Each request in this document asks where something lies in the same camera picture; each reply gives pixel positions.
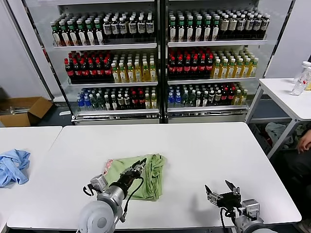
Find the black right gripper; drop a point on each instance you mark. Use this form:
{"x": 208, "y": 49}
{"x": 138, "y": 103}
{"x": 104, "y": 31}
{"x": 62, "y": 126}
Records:
{"x": 227, "y": 199}

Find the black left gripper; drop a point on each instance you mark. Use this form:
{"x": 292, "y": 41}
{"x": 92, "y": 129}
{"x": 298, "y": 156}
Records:
{"x": 128, "y": 177}

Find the light green t-shirt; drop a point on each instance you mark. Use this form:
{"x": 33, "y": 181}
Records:
{"x": 153, "y": 179}

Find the dark patterned clothes pile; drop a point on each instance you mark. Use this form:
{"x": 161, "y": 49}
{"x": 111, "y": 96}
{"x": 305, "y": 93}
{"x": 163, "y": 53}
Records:
{"x": 297, "y": 131}

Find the bystander hand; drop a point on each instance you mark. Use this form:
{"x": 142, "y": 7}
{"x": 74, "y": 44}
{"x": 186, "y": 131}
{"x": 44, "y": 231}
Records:
{"x": 305, "y": 143}

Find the white beverage display cooler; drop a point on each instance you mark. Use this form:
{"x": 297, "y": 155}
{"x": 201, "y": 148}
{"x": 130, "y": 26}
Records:
{"x": 206, "y": 116}
{"x": 109, "y": 120}

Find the white cooler shelf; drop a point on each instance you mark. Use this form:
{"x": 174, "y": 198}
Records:
{"x": 104, "y": 46}
{"x": 111, "y": 84}
{"x": 211, "y": 81}
{"x": 206, "y": 108}
{"x": 116, "y": 112}
{"x": 216, "y": 43}

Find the yellow juice bottle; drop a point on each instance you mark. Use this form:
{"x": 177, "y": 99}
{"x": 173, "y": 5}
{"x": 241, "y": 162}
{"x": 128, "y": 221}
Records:
{"x": 154, "y": 101}
{"x": 223, "y": 69}
{"x": 244, "y": 97}
{"x": 115, "y": 73}
{"x": 253, "y": 67}
{"x": 246, "y": 68}
{"x": 153, "y": 71}
{"x": 146, "y": 71}
{"x": 237, "y": 98}
{"x": 216, "y": 70}
{"x": 123, "y": 72}
{"x": 131, "y": 72}
{"x": 231, "y": 69}
{"x": 238, "y": 68}
{"x": 148, "y": 102}
{"x": 138, "y": 72}

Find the red cap cola bottle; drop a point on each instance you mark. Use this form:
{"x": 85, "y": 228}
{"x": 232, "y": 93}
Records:
{"x": 210, "y": 67}
{"x": 107, "y": 70}
{"x": 77, "y": 71}
{"x": 179, "y": 68}
{"x": 99, "y": 71}
{"x": 135, "y": 101}
{"x": 195, "y": 67}
{"x": 172, "y": 68}
{"x": 69, "y": 71}
{"x": 187, "y": 67}
{"x": 92, "y": 71}
{"x": 142, "y": 101}
{"x": 202, "y": 67}
{"x": 84, "y": 71}
{"x": 225, "y": 97}
{"x": 232, "y": 97}

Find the white cap dark drink bottle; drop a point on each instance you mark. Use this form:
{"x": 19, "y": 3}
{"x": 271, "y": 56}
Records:
{"x": 121, "y": 102}
{"x": 114, "y": 102}
{"x": 199, "y": 99}
{"x": 127, "y": 102}
{"x": 108, "y": 103}
{"x": 212, "y": 99}
{"x": 218, "y": 98}
{"x": 205, "y": 99}

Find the blue water bottle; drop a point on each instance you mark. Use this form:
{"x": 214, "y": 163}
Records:
{"x": 80, "y": 104}
{"x": 171, "y": 100}
{"x": 178, "y": 100}
{"x": 87, "y": 103}

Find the green tinted water bottle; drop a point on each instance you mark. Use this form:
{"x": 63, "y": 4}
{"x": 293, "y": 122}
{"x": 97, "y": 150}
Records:
{"x": 192, "y": 99}
{"x": 185, "y": 99}
{"x": 101, "y": 102}
{"x": 94, "y": 103}

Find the black bystander trousers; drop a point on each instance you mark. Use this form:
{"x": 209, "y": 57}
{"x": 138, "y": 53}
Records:
{"x": 296, "y": 165}

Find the white crumpled garment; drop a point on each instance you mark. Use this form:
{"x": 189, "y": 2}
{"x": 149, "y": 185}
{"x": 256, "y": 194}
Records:
{"x": 277, "y": 131}

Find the small white floor object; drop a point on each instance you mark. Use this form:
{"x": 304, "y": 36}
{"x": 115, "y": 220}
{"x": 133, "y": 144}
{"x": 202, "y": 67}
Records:
{"x": 64, "y": 113}

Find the white side table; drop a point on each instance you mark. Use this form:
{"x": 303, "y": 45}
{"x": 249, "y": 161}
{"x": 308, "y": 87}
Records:
{"x": 279, "y": 94}

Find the brown cardboard box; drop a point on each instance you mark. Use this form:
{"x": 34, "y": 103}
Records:
{"x": 36, "y": 106}

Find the crumpled light blue shirt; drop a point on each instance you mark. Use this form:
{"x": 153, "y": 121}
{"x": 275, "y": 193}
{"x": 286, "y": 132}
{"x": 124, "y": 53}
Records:
{"x": 12, "y": 167}

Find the clear bottle red label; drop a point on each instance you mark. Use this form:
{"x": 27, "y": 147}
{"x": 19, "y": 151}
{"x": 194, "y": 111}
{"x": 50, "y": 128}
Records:
{"x": 298, "y": 89}

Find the silver packaged rods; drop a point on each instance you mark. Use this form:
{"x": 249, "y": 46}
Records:
{"x": 17, "y": 109}

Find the white cap dark label bottle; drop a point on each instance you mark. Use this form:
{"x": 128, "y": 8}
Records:
{"x": 107, "y": 29}
{"x": 124, "y": 28}
{"x": 142, "y": 27}
{"x": 133, "y": 28}
{"x": 150, "y": 27}
{"x": 115, "y": 28}

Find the green cap tea bottle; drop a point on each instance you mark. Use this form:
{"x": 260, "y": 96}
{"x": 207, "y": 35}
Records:
{"x": 198, "y": 30}
{"x": 73, "y": 34}
{"x": 190, "y": 30}
{"x": 207, "y": 30}
{"x": 181, "y": 30}
{"x": 65, "y": 34}
{"x": 57, "y": 35}
{"x": 215, "y": 30}
{"x": 173, "y": 30}
{"x": 90, "y": 33}
{"x": 98, "y": 32}
{"x": 81, "y": 33}

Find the clear jar white lid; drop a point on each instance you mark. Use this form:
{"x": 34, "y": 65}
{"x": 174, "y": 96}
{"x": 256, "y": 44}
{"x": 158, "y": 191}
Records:
{"x": 308, "y": 72}

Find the white cap beige label bottle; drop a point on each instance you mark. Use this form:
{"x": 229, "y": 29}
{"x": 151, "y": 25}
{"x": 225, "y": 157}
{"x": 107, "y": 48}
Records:
{"x": 266, "y": 26}
{"x": 233, "y": 26}
{"x": 258, "y": 26}
{"x": 225, "y": 27}
{"x": 250, "y": 26}
{"x": 242, "y": 26}

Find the glass cooler door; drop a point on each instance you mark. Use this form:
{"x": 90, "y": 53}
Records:
{"x": 279, "y": 24}
{"x": 31, "y": 36}

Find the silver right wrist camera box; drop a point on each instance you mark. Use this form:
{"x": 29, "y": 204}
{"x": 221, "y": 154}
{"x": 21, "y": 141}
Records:
{"x": 251, "y": 208}

